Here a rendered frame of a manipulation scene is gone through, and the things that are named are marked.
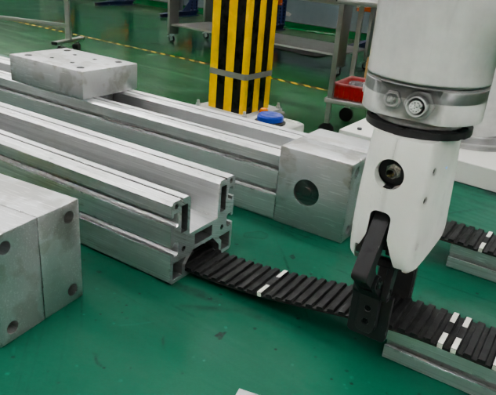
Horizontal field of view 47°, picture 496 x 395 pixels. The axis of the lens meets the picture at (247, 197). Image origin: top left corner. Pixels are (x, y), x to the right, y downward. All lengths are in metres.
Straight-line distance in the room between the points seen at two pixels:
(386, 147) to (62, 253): 0.28
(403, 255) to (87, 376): 0.24
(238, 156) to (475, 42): 0.38
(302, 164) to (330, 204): 0.05
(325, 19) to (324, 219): 8.58
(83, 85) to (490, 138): 0.64
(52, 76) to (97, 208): 0.35
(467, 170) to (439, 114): 0.52
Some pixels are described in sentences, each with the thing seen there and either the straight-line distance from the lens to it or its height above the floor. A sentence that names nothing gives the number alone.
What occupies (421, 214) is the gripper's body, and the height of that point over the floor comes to 0.92.
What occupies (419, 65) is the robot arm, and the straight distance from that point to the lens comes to 0.38.
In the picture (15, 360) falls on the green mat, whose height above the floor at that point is 0.78.
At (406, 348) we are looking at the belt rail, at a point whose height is 0.79.
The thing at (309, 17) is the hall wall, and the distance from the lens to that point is 9.32.
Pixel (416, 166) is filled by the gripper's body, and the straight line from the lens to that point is 0.39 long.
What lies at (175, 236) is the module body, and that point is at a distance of 0.53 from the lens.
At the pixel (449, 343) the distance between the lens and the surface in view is 0.47.
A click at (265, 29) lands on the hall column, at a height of 0.61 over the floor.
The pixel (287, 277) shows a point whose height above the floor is 0.80.
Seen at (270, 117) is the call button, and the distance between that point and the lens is 0.85.
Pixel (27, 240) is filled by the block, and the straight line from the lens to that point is 0.46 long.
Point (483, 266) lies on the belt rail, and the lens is 0.65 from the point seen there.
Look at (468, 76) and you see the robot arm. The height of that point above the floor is 1.01.
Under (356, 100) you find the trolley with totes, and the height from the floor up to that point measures 0.28.
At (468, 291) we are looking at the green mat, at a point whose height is 0.78.
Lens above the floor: 1.07
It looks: 23 degrees down
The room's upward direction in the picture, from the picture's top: 5 degrees clockwise
